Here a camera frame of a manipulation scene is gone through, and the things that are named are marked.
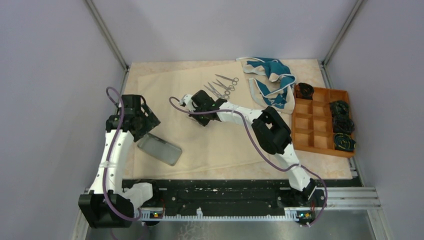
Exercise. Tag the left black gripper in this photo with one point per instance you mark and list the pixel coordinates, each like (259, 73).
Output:
(151, 121)

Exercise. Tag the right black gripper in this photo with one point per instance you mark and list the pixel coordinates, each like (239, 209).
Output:
(204, 123)

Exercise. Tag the steel forceps laid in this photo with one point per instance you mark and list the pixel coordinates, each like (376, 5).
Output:
(213, 92)
(224, 94)

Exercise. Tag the steel surgical forceps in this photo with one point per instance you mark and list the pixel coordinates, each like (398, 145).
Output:
(222, 85)

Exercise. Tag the metal instrument tray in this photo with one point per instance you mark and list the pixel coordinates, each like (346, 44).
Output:
(160, 149)

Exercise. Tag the beige cloth drape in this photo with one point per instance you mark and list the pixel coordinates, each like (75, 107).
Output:
(220, 150)

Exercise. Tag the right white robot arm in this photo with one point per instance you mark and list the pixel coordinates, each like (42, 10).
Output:
(265, 128)

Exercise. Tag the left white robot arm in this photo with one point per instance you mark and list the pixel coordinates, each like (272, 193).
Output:
(111, 169)

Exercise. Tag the blue and beige cloth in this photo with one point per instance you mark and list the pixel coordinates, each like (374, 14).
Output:
(271, 83)

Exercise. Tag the black rolled item top-left compartment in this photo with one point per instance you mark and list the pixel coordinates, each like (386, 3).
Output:
(304, 91)

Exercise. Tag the orange compartment tray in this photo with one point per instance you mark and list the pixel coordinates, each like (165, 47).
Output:
(311, 122)

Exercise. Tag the black green rolled item upper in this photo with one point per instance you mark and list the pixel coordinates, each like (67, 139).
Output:
(339, 108)

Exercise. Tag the black green rolled item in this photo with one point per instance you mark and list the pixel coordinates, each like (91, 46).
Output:
(344, 142)
(339, 108)

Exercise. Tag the black rolled item middle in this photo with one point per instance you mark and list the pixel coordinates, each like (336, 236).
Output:
(342, 124)

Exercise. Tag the black green rolled item lower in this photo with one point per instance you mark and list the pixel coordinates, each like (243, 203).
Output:
(344, 142)

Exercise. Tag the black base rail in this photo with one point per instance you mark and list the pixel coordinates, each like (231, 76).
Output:
(175, 198)

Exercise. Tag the aluminium frame rail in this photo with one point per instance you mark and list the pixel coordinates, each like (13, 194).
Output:
(356, 198)

